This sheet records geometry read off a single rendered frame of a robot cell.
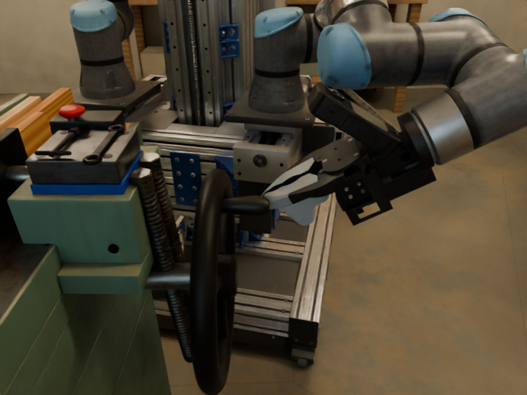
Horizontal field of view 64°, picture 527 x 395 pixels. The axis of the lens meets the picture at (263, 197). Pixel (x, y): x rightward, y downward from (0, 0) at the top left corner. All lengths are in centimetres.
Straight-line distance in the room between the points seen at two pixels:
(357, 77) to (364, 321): 123
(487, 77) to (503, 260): 165
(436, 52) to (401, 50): 4
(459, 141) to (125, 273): 40
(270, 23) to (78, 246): 70
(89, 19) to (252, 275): 91
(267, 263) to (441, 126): 110
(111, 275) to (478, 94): 45
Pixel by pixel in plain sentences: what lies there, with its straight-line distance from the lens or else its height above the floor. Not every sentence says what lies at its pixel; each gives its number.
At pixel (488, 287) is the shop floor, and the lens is 195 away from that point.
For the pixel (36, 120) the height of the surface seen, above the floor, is 98.
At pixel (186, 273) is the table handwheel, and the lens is 57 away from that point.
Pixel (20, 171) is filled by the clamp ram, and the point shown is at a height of 96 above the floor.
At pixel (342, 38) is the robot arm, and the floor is 110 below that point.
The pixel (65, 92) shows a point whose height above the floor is 94.
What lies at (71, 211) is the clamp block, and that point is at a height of 95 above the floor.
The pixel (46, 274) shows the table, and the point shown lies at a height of 88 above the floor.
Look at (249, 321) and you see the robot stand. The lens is 136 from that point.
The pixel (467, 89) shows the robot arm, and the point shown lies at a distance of 51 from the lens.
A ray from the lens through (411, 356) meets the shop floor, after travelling 158.
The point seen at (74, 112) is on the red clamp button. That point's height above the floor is 102.
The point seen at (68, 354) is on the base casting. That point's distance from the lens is 59.
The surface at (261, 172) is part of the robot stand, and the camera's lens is 102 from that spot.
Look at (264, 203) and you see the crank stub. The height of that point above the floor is 93.
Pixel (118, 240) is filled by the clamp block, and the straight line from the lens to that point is 51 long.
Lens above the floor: 120
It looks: 32 degrees down
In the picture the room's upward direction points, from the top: straight up
